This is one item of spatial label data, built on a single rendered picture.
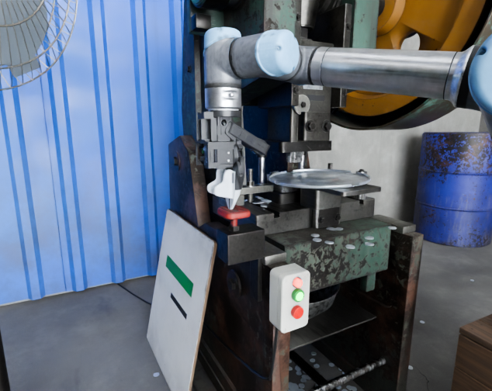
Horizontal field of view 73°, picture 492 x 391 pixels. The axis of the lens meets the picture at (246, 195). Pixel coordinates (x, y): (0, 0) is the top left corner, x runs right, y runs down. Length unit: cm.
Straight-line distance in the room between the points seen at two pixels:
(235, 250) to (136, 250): 146
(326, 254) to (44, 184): 153
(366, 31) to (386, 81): 48
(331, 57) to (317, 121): 33
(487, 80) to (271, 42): 32
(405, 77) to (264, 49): 24
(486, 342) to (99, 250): 182
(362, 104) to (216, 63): 77
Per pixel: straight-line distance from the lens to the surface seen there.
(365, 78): 68
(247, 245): 76
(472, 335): 123
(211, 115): 69
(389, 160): 329
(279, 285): 74
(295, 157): 107
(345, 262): 100
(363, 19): 113
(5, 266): 215
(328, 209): 98
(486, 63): 48
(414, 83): 65
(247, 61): 65
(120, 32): 208
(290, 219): 94
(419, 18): 130
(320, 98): 105
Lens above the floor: 94
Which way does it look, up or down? 12 degrees down
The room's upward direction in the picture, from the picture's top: straight up
